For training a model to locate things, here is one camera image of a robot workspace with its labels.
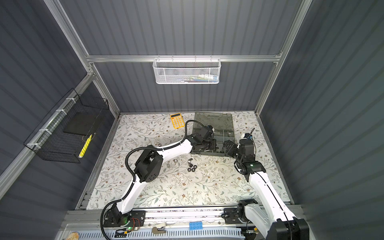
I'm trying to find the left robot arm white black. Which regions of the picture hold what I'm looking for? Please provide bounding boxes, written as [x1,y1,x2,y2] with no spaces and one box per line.
[108,125,216,225]

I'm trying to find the blue toy brick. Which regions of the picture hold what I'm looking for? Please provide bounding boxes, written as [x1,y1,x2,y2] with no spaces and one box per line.
[189,221,203,231]

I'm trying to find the white wire mesh basket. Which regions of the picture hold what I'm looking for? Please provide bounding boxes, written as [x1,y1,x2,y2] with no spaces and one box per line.
[153,60,222,85]

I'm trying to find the black wire mesh basket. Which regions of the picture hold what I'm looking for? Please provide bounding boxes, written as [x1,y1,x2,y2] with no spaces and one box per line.
[24,91,109,164]

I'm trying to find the floral patterned table mat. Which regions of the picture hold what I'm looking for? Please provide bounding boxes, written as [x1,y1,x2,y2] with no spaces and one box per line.
[87,112,290,210]

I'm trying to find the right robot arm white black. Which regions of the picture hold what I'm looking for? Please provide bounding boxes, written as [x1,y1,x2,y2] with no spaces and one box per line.
[222,134,310,240]

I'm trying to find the black corrugated cable conduit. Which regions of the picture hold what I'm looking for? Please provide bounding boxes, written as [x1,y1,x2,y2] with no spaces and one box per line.
[100,119,208,240]

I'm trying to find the yellow calculator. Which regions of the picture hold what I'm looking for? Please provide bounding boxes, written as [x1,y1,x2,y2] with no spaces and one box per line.
[170,113,185,129]

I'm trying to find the green transparent compartment organizer box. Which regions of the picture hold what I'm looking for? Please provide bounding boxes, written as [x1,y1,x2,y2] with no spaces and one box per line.
[189,112,237,157]

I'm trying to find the black nuts cluster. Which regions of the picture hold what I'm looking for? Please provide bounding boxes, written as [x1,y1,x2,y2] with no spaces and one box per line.
[187,158,197,172]

